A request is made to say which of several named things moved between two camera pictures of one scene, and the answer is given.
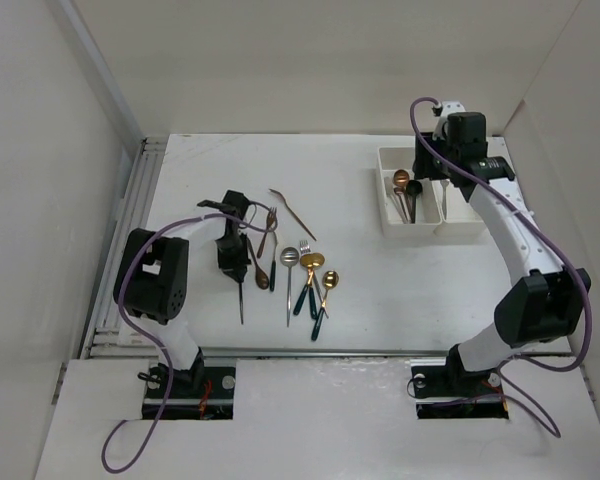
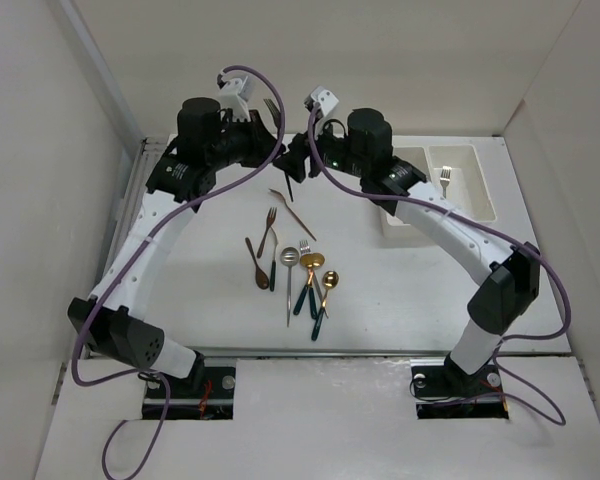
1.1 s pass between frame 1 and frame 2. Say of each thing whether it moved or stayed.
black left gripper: moved
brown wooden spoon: stayed
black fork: moved
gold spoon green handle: stayed
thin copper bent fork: stayed
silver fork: stayed
